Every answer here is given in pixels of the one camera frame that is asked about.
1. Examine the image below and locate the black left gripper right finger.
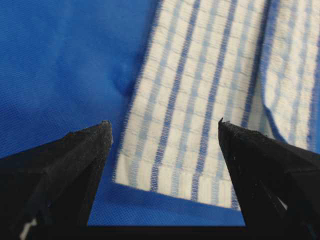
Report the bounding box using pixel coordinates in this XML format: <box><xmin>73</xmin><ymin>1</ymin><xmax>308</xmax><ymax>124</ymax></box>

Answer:
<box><xmin>218</xmin><ymin>120</ymin><xmax>320</xmax><ymax>240</ymax></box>

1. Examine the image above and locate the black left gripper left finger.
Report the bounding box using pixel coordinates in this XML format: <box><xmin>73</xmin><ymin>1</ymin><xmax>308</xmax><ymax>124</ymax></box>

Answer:
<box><xmin>0</xmin><ymin>120</ymin><xmax>113</xmax><ymax>240</ymax></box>

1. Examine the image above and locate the blue white striped towel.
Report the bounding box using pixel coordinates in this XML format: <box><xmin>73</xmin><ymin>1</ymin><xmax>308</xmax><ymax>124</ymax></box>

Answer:
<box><xmin>113</xmin><ymin>0</ymin><xmax>320</xmax><ymax>210</ymax></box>

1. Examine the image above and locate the blue table cloth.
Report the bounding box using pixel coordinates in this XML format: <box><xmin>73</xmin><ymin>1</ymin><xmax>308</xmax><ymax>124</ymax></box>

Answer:
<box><xmin>0</xmin><ymin>0</ymin><xmax>244</xmax><ymax>226</ymax></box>

